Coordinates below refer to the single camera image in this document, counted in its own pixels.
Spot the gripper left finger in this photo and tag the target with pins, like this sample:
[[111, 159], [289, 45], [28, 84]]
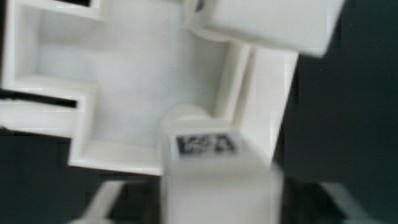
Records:
[[124, 204]]

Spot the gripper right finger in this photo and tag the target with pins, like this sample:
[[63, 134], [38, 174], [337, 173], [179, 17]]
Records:
[[319, 203]]

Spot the white chair seat part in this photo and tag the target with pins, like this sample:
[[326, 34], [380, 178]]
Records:
[[154, 94]]

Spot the white chair leg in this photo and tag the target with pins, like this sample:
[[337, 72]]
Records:
[[221, 184], [284, 23]]

